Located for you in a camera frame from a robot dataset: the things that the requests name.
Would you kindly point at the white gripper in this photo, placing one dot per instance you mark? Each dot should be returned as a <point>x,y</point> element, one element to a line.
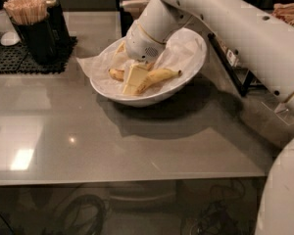
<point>141,45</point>

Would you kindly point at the yellow banana front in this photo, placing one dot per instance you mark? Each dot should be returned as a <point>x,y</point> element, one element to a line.
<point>154,77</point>

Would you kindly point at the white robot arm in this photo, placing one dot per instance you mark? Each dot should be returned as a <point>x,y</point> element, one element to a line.
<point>265,45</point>

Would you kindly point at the spotted banana rear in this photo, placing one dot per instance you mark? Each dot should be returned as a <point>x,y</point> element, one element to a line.
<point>117,72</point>

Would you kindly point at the white bowl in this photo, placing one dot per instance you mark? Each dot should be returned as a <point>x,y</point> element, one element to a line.
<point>186,51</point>

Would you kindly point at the black napkin holder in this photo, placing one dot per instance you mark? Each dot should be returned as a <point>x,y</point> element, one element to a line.
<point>125,17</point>

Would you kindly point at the white paper liner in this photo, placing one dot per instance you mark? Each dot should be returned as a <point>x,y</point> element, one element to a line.
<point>186,51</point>

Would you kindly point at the dark bottle with cork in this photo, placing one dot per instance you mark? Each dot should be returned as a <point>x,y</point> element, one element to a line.
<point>57,22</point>

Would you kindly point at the black stir stick holder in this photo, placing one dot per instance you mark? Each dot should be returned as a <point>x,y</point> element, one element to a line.
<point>39,40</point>

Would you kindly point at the black rubber mat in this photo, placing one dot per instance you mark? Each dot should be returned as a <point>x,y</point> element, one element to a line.
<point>17,59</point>

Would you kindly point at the wooden stir sticks bundle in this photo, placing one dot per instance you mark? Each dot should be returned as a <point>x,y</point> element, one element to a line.
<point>26,12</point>

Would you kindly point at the white shaker black lid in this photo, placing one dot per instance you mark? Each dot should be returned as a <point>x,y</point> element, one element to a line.
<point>8,34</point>

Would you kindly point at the black wire condiment rack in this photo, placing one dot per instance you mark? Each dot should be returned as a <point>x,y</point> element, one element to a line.
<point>243,80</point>

